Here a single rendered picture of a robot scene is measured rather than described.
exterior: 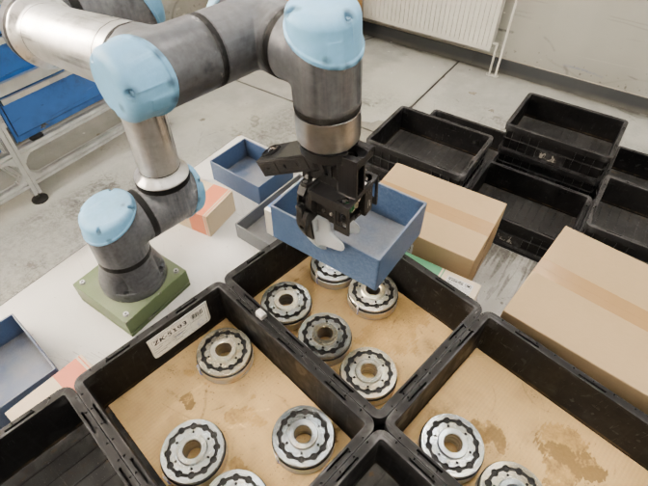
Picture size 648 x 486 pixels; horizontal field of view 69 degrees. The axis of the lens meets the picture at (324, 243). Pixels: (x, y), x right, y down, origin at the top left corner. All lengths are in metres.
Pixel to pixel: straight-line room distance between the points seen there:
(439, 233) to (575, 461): 0.51
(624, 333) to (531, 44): 2.84
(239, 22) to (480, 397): 0.72
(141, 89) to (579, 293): 0.86
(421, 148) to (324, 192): 1.44
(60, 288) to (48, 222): 1.37
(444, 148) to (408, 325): 1.16
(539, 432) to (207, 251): 0.87
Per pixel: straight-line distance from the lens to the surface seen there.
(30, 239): 2.65
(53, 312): 1.31
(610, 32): 3.55
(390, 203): 0.81
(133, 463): 0.81
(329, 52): 0.47
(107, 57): 0.48
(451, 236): 1.12
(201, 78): 0.50
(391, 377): 0.89
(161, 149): 1.01
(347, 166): 0.55
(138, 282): 1.14
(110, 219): 1.03
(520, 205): 2.01
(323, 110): 0.50
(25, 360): 1.26
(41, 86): 2.66
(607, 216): 1.93
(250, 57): 0.53
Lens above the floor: 1.64
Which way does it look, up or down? 47 degrees down
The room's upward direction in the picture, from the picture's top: straight up
